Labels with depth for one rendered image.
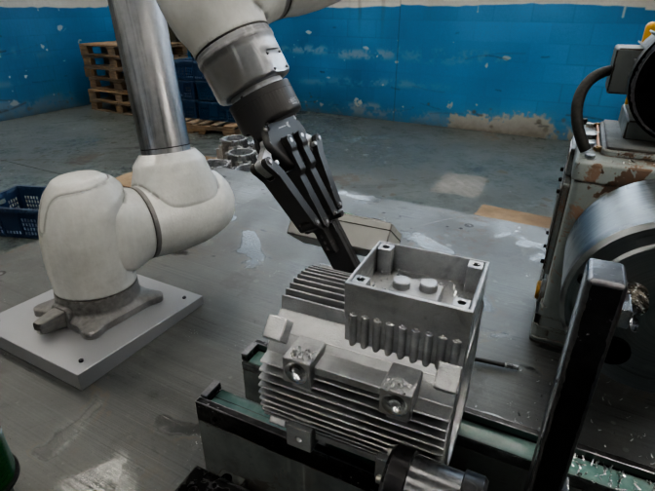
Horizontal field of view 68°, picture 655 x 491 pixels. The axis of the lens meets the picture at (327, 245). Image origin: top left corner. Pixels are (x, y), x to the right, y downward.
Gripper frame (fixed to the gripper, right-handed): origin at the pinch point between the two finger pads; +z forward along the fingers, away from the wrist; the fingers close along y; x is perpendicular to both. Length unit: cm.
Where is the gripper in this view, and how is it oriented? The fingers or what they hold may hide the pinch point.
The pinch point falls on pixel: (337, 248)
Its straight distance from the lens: 58.1
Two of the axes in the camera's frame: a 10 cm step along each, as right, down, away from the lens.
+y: 4.4, -4.0, 8.0
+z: 4.5, 8.7, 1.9
